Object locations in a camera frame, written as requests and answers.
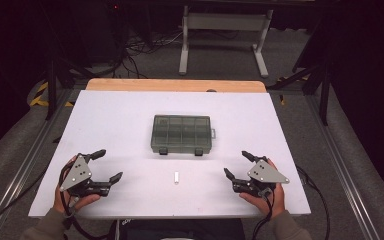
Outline person's black clothing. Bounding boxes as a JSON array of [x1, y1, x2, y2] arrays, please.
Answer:
[[116, 218, 246, 240]]

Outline white table board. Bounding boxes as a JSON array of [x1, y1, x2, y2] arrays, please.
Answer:
[[28, 89, 312, 220]]

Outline left hand-held gripper cable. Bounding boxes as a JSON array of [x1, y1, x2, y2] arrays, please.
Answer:
[[57, 163, 118, 240]]

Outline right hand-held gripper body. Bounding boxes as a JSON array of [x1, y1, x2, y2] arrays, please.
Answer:
[[231, 155, 291, 199]]

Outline wooden table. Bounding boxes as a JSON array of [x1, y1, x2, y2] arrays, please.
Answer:
[[85, 78, 268, 94]]

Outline black metal stand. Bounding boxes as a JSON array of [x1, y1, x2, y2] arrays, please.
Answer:
[[266, 63, 331, 127], [44, 56, 98, 121]]

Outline black floor cable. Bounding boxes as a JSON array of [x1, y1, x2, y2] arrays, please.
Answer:
[[294, 165, 331, 240]]

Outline person's right hand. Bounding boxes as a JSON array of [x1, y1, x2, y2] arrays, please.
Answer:
[[239, 158, 286, 219]]

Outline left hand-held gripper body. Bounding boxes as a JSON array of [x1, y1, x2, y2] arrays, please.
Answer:
[[59, 153, 112, 198]]

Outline hand-held gripper cable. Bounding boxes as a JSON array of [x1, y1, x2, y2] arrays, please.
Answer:
[[57, 163, 118, 240], [251, 188, 278, 240]]

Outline person's left hand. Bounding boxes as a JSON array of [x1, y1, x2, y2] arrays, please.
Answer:
[[53, 155, 102, 214]]

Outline dark device with red light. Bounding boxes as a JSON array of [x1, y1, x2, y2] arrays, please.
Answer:
[[79, 0, 129, 64]]

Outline metal floor rail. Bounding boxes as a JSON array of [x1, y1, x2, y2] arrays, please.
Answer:
[[304, 94, 381, 240], [0, 89, 81, 240]]

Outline grey translucent compartment box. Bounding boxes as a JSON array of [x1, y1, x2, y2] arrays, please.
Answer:
[[150, 114, 217, 157]]

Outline white metal stand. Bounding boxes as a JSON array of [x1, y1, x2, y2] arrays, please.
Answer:
[[178, 4, 274, 78]]

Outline right hand-held gripper cable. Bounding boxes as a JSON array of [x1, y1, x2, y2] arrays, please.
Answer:
[[251, 188, 278, 240]]

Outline bundle of black floor cables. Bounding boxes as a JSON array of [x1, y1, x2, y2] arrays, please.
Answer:
[[113, 29, 184, 79]]

